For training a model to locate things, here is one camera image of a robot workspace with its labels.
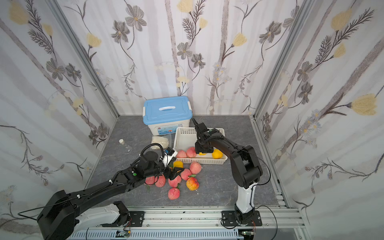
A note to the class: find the pink peach centre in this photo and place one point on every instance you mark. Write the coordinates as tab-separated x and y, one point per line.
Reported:
185	174

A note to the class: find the orange red peach right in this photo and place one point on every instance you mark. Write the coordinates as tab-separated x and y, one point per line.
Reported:
192	184

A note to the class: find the pink peach top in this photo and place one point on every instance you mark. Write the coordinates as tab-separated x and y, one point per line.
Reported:
181	154

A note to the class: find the small green circuit board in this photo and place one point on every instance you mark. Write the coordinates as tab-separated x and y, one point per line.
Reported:
123	234

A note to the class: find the small glass flask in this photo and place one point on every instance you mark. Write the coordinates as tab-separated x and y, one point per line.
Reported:
126	148

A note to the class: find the pink peach upper right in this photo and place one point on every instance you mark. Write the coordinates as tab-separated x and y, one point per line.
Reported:
195	168

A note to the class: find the pink peach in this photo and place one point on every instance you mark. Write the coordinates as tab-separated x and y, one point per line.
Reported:
181	154
174	193
160	181
195	168
185	174
175	182
150	180

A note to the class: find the blue lid storage box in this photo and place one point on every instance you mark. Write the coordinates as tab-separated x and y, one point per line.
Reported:
164	116

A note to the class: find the pink peach bottom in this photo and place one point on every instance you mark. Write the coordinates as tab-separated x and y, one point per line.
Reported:
174	193

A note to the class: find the pink peach lower middle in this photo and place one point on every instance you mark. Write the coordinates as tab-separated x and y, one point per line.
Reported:
175	182

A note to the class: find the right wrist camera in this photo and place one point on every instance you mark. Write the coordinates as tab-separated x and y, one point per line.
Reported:
204	132

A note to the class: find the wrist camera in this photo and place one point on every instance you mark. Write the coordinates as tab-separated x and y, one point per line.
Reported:
170	154
204	132

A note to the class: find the pink peach far left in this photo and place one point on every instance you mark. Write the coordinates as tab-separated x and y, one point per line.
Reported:
150	180

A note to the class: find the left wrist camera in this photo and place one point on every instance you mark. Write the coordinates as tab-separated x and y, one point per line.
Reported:
170	154

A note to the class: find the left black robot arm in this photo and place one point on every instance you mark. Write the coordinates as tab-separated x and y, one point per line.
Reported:
66	213

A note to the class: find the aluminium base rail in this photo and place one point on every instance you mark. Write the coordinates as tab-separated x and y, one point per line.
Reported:
206	223

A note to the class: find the pink peach second row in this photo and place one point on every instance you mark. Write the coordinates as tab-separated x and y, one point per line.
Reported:
191	152

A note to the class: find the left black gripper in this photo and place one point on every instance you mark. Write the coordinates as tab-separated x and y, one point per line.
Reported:
173	171

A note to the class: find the pink peach lower left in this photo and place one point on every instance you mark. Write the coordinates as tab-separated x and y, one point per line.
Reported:
160	181

